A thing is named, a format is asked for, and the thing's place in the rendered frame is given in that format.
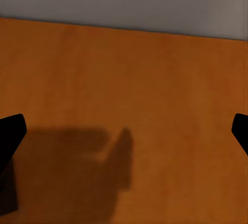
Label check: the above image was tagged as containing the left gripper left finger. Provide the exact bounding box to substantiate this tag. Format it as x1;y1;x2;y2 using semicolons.
0;114;27;176

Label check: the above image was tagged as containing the mousetrap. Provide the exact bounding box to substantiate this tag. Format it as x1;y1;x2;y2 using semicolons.
0;158;18;216

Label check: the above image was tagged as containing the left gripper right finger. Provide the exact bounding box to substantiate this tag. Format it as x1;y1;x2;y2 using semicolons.
231;113;248;155

